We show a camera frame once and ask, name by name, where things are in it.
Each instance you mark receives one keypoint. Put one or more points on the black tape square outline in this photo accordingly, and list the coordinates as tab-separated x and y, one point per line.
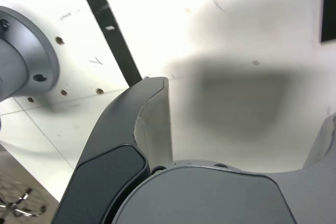
329	6

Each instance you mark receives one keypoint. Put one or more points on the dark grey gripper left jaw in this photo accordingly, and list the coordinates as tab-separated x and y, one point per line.
105	155

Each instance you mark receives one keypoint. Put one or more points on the black tape strip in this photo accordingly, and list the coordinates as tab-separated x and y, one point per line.
110	24

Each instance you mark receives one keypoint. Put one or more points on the chrome chair base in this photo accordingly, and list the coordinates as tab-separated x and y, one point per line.
18	205

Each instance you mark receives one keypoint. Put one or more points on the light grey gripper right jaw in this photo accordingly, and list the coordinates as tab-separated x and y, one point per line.
210	197

